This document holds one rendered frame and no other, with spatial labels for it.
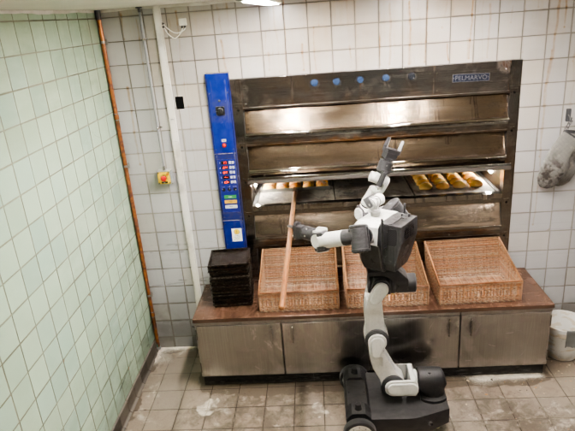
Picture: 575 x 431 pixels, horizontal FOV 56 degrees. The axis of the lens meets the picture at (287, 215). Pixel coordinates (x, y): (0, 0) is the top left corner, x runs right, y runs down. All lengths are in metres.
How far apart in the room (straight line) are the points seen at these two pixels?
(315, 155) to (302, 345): 1.33
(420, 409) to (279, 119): 2.09
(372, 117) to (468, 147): 0.70
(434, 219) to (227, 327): 1.68
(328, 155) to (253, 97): 0.66
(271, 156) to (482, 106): 1.48
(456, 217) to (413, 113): 0.84
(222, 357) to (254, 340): 0.27
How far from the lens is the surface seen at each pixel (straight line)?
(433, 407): 3.64
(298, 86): 3.78
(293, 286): 4.07
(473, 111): 3.95
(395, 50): 3.79
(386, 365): 3.51
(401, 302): 3.79
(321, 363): 3.94
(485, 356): 4.09
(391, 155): 3.31
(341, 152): 3.87
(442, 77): 3.88
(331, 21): 3.74
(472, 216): 4.17
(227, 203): 3.97
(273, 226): 4.04
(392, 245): 2.99
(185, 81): 3.85
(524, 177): 4.19
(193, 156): 3.94
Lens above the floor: 2.50
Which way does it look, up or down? 21 degrees down
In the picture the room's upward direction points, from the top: 4 degrees counter-clockwise
